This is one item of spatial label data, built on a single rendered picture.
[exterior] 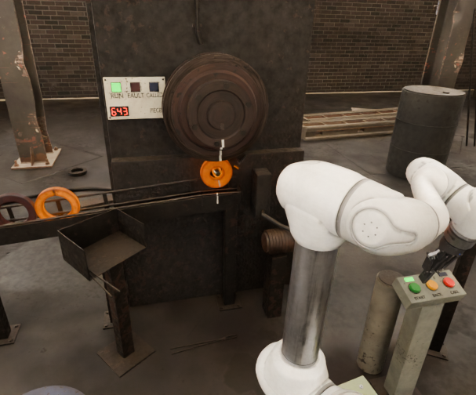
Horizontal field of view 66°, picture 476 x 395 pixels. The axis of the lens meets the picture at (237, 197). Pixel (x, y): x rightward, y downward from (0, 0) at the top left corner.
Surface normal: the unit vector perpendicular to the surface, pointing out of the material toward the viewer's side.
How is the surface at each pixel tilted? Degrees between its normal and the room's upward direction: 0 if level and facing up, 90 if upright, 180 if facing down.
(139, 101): 90
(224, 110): 90
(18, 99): 90
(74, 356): 0
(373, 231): 74
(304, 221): 96
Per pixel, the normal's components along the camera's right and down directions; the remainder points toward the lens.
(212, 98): 0.24, 0.44
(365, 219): -0.59, 0.13
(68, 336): 0.03, -0.90
